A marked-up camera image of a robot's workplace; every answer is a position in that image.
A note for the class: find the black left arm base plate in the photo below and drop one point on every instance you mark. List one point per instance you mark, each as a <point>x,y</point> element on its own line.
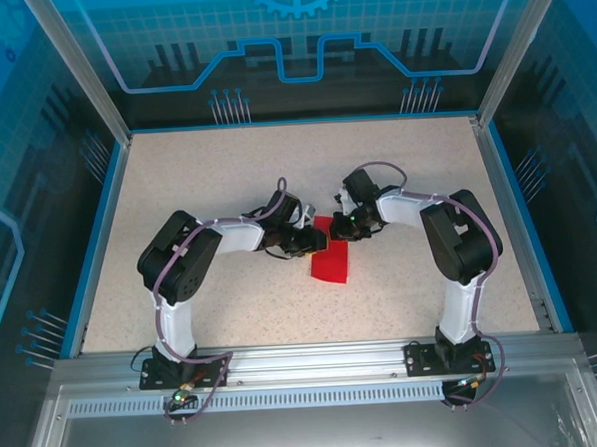
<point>211,363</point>

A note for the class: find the blue table side trim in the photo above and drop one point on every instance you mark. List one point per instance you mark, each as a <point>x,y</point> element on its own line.
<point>111,193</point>
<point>511,172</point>

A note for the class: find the aluminium frame post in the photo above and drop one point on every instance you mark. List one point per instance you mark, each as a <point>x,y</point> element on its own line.
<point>510,57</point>
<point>90,79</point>

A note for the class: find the aluminium mounting rail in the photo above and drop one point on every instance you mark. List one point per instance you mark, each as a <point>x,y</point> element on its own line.
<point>316,363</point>

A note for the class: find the silver metal panel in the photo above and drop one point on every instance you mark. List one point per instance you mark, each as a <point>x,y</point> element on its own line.
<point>310,438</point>

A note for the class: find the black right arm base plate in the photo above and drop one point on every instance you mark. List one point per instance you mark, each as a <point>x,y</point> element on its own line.
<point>418,358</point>

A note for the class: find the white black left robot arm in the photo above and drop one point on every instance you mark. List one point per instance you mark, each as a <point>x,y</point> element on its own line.
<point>239,236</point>

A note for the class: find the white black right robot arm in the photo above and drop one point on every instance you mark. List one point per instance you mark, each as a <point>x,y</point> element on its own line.
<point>403,210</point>

